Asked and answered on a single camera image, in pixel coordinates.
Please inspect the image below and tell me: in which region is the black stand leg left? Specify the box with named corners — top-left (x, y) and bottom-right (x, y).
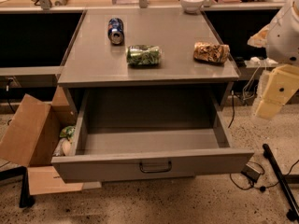
top-left (0, 166), bottom-right (35, 208)

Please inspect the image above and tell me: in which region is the white bowl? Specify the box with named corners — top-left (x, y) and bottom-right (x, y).
top-left (179, 0), bottom-right (205, 13)

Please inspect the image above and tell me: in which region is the black stand leg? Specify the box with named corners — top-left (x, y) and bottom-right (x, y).
top-left (263, 144), bottom-right (299, 223)
top-left (0, 166), bottom-right (35, 208)

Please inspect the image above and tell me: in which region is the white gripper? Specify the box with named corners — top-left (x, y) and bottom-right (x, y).
top-left (248, 0), bottom-right (299, 120)

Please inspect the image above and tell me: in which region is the grey drawer cabinet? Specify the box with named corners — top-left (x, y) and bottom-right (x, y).
top-left (58, 7), bottom-right (239, 103)

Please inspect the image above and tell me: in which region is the open grey top drawer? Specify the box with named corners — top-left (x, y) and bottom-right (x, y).
top-left (52, 86), bottom-right (253, 183)

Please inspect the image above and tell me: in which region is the black stand leg right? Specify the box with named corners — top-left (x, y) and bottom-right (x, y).
top-left (263, 144), bottom-right (299, 223)

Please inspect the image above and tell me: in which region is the black hanging cable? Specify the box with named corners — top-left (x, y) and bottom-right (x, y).
top-left (227, 91), bottom-right (236, 130)

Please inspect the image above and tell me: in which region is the black power adapter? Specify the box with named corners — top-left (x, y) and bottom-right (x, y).
top-left (241, 164), bottom-right (261, 183)

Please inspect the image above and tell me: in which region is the black drawer handle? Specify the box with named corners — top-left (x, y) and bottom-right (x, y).
top-left (139, 161), bottom-right (172, 174)

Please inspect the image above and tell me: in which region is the brown snack bag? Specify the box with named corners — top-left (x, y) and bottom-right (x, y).
top-left (193, 42), bottom-right (230, 63)

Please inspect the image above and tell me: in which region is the blue soda can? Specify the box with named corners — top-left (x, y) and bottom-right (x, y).
top-left (107, 18), bottom-right (124, 45)

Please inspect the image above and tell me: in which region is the green soda can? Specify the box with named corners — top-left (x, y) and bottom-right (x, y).
top-left (126, 45), bottom-right (162, 66)

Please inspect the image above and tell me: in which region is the brown cardboard box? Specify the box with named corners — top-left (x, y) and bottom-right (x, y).
top-left (0, 87), bottom-right (83, 195)

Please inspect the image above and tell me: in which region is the green snack bag in box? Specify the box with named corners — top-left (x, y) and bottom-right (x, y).
top-left (60, 125), bottom-right (76, 141)

